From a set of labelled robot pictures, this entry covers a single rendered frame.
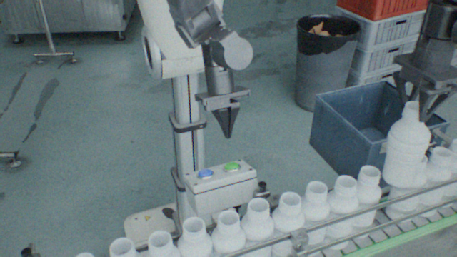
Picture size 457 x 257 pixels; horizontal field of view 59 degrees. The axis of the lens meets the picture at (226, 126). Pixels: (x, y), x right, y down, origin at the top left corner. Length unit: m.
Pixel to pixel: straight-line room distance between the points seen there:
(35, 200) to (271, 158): 1.44
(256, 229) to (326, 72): 2.30
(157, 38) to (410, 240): 0.78
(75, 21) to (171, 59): 3.33
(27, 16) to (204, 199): 3.88
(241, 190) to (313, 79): 2.20
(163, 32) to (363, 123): 0.94
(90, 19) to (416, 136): 3.88
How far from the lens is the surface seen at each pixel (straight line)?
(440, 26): 0.70
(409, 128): 0.78
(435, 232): 1.04
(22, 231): 2.46
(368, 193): 0.84
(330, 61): 2.92
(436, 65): 0.72
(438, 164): 0.93
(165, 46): 1.12
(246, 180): 0.85
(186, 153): 1.37
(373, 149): 1.31
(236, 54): 0.72
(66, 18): 4.45
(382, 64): 3.39
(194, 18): 0.77
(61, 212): 2.48
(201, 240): 0.70
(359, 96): 1.61
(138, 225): 1.94
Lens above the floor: 1.68
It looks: 35 degrees down
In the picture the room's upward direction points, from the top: straight up
